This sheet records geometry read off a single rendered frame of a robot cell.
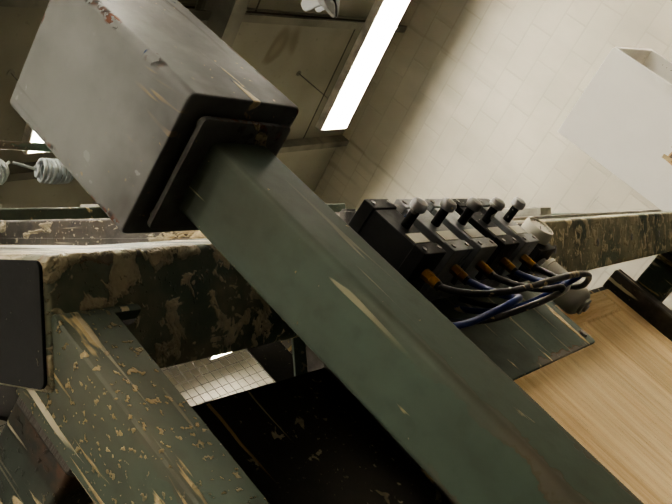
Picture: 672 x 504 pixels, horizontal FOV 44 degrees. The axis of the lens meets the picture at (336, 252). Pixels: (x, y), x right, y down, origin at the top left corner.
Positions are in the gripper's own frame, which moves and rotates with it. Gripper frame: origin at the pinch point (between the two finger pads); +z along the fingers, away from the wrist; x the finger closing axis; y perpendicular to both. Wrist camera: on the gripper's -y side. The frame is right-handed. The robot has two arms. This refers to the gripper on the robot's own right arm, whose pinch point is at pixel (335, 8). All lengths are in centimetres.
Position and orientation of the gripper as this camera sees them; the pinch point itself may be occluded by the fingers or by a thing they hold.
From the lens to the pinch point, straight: 156.6
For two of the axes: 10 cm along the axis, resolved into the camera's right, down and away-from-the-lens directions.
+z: 3.9, 9.1, -1.3
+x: -6.4, 1.7, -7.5
